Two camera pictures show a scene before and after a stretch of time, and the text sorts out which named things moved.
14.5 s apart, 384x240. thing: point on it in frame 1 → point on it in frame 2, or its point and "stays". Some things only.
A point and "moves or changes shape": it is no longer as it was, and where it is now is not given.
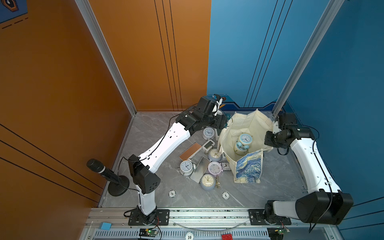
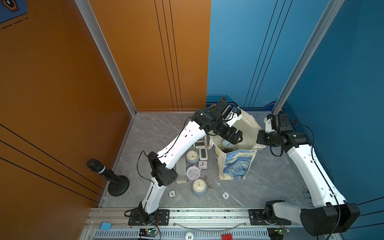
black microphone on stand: x=118 y=185 stays
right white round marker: x=225 y=195 stays
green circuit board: x=148 y=232 stays
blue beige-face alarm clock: x=207 y=182 → x=199 y=187
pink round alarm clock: x=214 y=167 → x=193 y=172
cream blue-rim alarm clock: x=245 y=140 → x=228 y=144
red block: x=227 y=237 stays
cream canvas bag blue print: x=242 y=139 moves or changes shape
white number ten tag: x=189 y=236 stays
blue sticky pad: x=105 y=226 stays
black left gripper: x=219 y=121 → x=234 y=140
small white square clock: x=225 y=166 → x=203 y=165
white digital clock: x=208 y=145 → x=199 y=144
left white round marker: x=172 y=193 stays
